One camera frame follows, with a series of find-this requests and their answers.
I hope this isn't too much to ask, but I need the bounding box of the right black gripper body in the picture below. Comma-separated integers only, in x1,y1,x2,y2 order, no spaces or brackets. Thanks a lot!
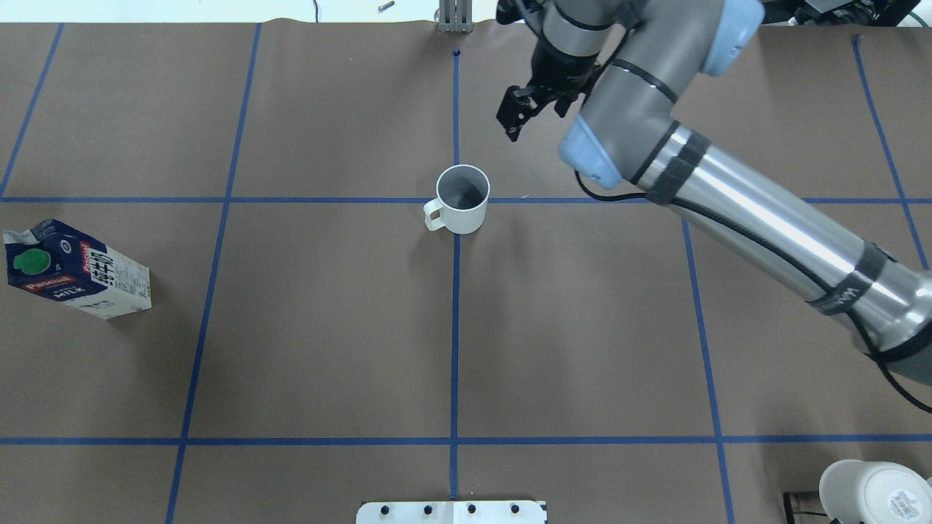
527,44,599,117

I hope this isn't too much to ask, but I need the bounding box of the aluminium frame post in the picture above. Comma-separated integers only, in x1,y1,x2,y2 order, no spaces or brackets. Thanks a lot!
434,0,475,34

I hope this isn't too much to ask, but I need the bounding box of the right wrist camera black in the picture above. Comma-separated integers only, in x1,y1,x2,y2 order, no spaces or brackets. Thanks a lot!
495,0,546,34

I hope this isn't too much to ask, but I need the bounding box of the black wire cup rack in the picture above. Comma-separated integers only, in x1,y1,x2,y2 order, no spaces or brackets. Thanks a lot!
781,491,830,523

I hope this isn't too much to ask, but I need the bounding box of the white ribbed mug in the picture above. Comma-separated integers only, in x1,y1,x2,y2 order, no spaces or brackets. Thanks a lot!
422,164,491,235

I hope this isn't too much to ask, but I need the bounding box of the milk carton blue white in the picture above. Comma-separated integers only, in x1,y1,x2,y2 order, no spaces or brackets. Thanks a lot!
3,219,152,319

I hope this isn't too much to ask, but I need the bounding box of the white camera pole base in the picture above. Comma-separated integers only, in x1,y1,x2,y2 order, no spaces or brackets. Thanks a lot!
355,500,549,523

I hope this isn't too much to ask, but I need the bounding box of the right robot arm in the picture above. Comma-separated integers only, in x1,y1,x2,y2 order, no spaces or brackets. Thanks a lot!
496,1,930,385

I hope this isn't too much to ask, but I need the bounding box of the white cup on rack front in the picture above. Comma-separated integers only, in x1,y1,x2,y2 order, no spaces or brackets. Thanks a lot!
818,460,931,523

